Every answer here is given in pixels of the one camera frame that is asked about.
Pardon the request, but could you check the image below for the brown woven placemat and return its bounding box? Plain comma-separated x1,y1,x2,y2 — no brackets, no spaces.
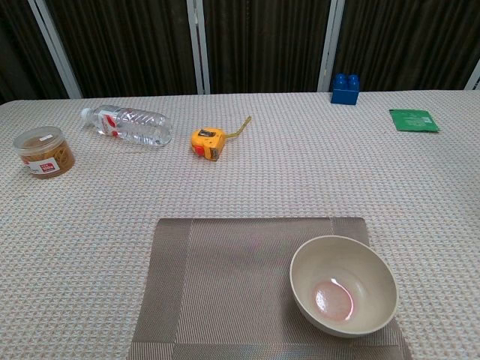
126,216,413,360

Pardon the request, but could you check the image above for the cream round bowl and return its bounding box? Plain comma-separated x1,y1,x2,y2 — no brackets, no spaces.
289,235,398,338

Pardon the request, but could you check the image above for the yellow tape measure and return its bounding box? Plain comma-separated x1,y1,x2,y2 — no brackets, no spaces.
190,115,253,163

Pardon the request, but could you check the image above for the beige woven tablecloth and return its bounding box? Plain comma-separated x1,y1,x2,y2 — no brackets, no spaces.
0,88,480,360

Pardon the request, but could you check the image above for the clear plastic water bottle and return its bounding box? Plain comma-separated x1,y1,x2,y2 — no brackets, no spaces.
80,104,173,148

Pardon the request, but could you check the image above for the blue toy building brick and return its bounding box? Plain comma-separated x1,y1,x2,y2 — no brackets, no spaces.
330,72,361,106

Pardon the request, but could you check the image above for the dark pleated screen panel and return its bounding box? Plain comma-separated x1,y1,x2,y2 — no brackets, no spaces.
333,0,480,92
44,0,200,99
202,0,333,95
0,0,72,104

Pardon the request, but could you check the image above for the green foil packet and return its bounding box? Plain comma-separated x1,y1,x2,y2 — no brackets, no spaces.
388,108,440,133

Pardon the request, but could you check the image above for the round plastic snack jar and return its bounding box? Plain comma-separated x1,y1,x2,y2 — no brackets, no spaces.
13,126,76,180

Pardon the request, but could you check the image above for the white screen frame post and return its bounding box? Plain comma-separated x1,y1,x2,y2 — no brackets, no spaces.
463,59,480,91
186,0,211,95
316,0,345,93
28,0,83,100

